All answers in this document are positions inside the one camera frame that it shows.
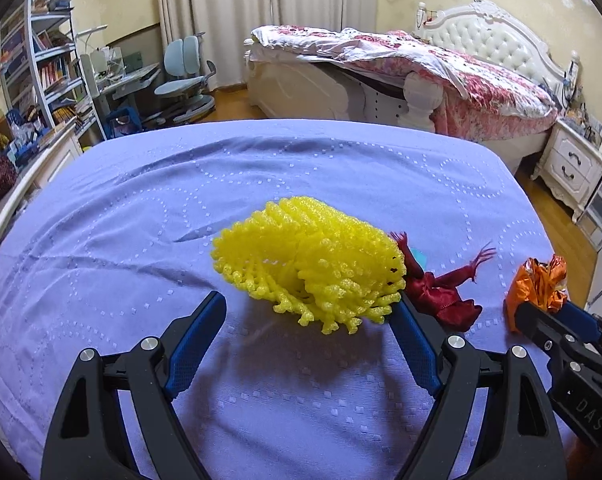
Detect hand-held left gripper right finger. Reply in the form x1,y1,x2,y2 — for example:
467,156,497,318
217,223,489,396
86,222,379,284
388,295,566,480

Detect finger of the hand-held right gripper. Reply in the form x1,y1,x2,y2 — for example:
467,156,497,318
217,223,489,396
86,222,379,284
556,301,602,361
512,301,602,376

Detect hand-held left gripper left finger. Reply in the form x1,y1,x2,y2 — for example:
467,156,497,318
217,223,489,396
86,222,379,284
40,290,228,480

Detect orange foil wrapper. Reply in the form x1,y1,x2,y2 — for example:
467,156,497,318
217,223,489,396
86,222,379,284
504,255,569,333

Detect yellow foam fruit net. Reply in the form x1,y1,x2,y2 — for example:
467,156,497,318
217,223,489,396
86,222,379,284
211,196,407,335

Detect dark red fabric ornament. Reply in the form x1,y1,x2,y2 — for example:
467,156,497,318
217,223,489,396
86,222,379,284
390,232,496,332

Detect purple bedsheet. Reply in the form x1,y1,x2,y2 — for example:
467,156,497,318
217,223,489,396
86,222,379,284
0,119,576,480

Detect white nightstand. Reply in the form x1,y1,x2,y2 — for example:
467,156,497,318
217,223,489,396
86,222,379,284
531,120,602,223

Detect blue stool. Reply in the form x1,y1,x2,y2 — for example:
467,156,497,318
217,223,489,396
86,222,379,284
106,107,147,140

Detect grey study desk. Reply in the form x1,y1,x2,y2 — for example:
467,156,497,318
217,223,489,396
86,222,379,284
81,62,162,141

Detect light blue desk chair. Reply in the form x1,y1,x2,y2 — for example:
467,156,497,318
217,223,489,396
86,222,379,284
153,35,217,126

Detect pink floral quilt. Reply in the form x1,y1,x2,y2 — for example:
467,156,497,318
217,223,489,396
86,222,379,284
251,25,559,141

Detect white bed with tufted headboard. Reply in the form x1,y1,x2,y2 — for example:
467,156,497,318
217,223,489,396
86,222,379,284
243,0,582,171

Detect white bookshelf with books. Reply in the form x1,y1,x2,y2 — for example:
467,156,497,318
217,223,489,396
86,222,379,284
0,0,107,143

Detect beige curtains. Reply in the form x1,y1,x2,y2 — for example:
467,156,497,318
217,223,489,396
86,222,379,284
156,0,382,93

